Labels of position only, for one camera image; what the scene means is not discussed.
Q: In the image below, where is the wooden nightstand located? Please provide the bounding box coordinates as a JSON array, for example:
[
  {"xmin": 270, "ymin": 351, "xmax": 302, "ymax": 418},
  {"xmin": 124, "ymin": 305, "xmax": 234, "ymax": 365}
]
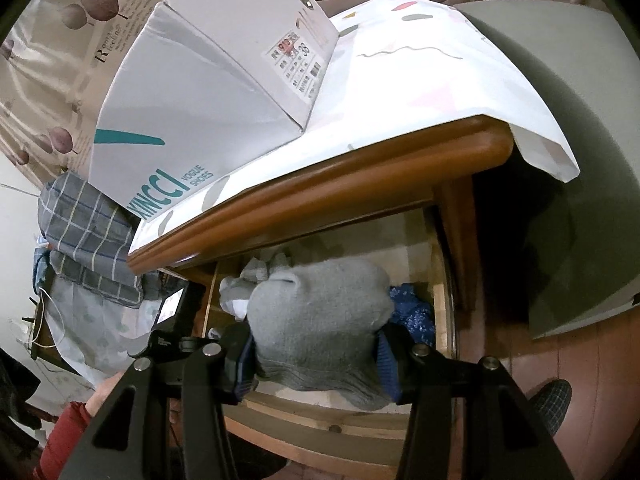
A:
[{"xmin": 127, "ymin": 117, "xmax": 516, "ymax": 311}]

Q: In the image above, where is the light printed bedsheet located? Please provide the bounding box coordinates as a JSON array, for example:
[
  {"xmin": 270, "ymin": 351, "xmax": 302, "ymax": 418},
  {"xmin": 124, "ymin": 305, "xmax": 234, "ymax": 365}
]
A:
[{"xmin": 42, "ymin": 260, "xmax": 166, "ymax": 391}]

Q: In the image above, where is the leaf print curtain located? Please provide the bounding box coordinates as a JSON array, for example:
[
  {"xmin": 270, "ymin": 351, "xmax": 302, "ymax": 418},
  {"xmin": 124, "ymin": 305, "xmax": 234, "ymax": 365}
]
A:
[{"xmin": 0, "ymin": 0, "xmax": 566, "ymax": 196}]

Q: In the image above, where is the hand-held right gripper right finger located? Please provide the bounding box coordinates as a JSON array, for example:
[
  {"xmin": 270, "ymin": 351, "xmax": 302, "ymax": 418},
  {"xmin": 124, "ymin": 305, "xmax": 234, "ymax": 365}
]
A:
[{"xmin": 375, "ymin": 327, "xmax": 576, "ymax": 480}]

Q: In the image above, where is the blue floral underwear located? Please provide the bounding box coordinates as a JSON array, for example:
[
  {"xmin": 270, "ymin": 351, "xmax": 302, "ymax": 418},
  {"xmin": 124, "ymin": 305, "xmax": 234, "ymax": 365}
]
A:
[{"xmin": 387, "ymin": 282, "xmax": 436, "ymax": 348}]

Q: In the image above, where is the grey underwear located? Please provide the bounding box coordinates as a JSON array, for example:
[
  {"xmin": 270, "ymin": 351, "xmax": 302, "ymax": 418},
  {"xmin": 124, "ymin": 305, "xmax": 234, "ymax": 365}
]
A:
[{"xmin": 247, "ymin": 259, "xmax": 396, "ymax": 411}]

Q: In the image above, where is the grey plaid pillow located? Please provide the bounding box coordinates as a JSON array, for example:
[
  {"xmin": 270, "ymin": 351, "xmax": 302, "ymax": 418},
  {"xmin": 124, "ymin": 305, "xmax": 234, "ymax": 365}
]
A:
[{"xmin": 37, "ymin": 171, "xmax": 146, "ymax": 308}]

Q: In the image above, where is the plaid slipper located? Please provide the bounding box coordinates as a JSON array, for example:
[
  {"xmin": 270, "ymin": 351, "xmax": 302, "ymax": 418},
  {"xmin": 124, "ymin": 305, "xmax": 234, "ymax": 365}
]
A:
[{"xmin": 529, "ymin": 379, "xmax": 572, "ymax": 438}]

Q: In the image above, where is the white printed table cover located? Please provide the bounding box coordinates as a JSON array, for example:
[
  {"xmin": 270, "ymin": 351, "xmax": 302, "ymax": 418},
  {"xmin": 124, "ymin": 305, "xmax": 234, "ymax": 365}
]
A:
[{"xmin": 129, "ymin": 0, "xmax": 581, "ymax": 256}]

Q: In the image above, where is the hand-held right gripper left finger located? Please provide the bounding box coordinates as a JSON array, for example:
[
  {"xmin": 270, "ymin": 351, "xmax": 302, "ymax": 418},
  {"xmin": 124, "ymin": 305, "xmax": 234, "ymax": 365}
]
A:
[{"xmin": 60, "ymin": 325, "xmax": 261, "ymax": 480}]

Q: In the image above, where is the white shoe box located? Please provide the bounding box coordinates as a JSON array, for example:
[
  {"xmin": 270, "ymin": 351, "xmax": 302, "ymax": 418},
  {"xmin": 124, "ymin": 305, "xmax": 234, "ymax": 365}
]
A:
[{"xmin": 89, "ymin": 0, "xmax": 343, "ymax": 223}]

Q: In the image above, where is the person's left forearm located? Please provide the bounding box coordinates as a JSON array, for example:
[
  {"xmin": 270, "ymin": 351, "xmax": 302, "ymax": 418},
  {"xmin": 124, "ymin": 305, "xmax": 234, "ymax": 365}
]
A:
[{"xmin": 32, "ymin": 372, "xmax": 131, "ymax": 480}]

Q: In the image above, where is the wooden drawer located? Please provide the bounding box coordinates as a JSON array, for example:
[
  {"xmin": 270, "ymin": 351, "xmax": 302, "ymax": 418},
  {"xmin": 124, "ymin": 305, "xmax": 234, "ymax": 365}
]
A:
[{"xmin": 197, "ymin": 210, "xmax": 458, "ymax": 480}]

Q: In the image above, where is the white and grey garment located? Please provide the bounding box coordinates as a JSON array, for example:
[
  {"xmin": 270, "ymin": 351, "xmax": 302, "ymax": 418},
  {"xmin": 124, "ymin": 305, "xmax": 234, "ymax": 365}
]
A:
[{"xmin": 219, "ymin": 254, "xmax": 292, "ymax": 322}]

